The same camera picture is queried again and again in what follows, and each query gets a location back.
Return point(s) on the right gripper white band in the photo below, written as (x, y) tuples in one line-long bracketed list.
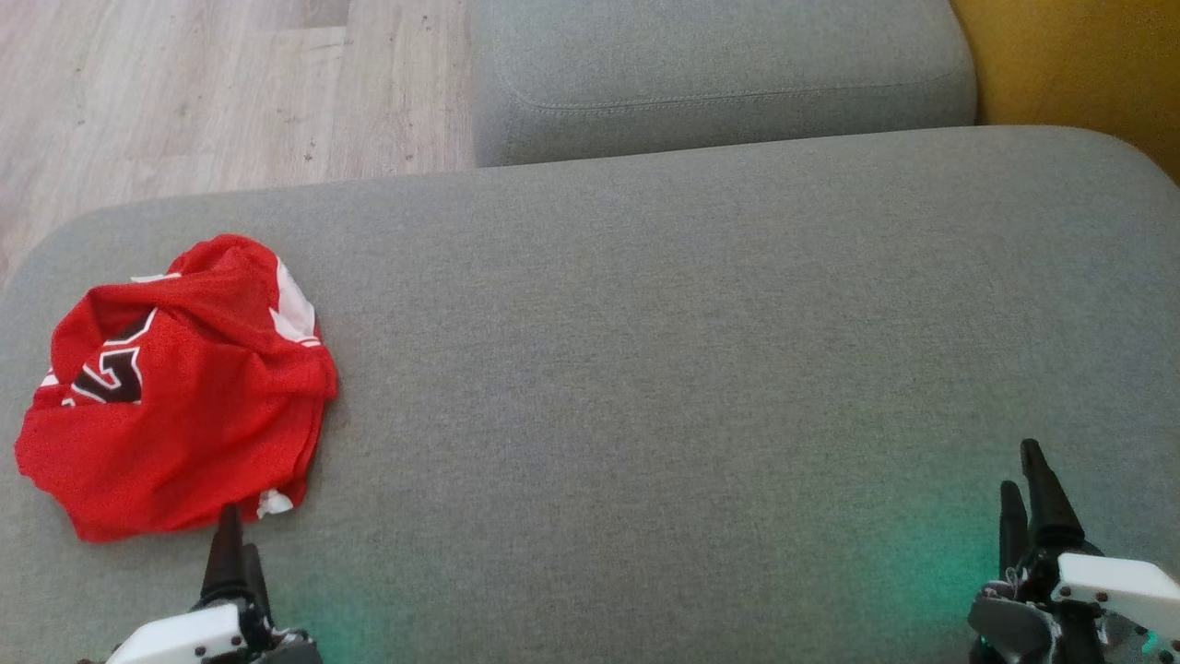
[(1115, 590)]

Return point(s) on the medium grey sofa seat cushion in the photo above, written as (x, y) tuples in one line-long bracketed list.
[(719, 74)]

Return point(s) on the large grey sofa seat cushion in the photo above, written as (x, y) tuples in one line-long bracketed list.
[(645, 369)]

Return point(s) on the red white numbered jersey shirt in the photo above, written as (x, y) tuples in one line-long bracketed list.
[(184, 443)]

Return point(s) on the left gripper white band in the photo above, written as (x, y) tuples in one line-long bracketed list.
[(184, 636)]

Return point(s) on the wide yellow sofa backrest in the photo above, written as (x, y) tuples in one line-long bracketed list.
[(1088, 65)]

